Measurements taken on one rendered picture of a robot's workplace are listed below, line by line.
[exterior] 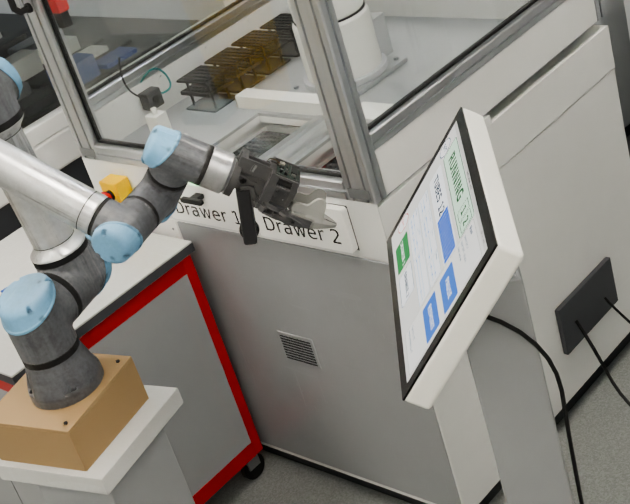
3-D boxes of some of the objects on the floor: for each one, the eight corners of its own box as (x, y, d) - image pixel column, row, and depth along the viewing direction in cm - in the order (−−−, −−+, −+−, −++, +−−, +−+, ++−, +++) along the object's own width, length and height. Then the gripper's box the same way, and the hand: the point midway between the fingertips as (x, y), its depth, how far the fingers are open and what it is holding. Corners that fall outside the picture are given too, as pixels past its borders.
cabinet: (474, 540, 304) (396, 264, 266) (194, 435, 373) (100, 205, 335) (662, 321, 358) (619, 66, 320) (387, 265, 427) (324, 51, 390)
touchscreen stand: (451, 786, 247) (312, 377, 199) (433, 616, 287) (312, 240, 238) (706, 740, 241) (625, 305, 192) (651, 573, 280) (573, 176, 232)
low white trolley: (127, 616, 314) (11, 376, 278) (-9, 541, 356) (-126, 324, 320) (278, 472, 347) (191, 240, 312) (137, 419, 389) (46, 209, 353)
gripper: (239, 162, 214) (351, 207, 218) (241, 140, 222) (350, 184, 226) (220, 203, 218) (331, 247, 222) (223, 180, 226) (330, 223, 230)
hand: (327, 225), depth 225 cm, fingers closed
